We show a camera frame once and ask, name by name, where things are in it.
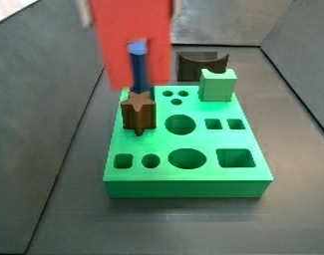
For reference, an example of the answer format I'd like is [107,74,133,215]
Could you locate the green arch-topped block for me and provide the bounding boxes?
[198,69,236,102]

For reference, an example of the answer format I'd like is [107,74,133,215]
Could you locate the black curved regrasp stand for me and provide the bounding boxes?
[176,52,228,82]

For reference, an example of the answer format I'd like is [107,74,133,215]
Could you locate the green fixture block with holes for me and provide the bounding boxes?
[103,86,273,198]

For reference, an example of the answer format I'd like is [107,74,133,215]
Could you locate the blue hexagonal prism peg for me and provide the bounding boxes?
[128,41,154,98]

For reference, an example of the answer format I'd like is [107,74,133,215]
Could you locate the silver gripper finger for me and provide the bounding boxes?
[171,0,180,17]
[77,0,92,28]

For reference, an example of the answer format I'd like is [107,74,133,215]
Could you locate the brown star prism peg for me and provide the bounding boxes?
[120,92,156,136]

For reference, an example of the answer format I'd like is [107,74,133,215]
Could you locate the red square-circle forked block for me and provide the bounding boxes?
[88,0,171,90]

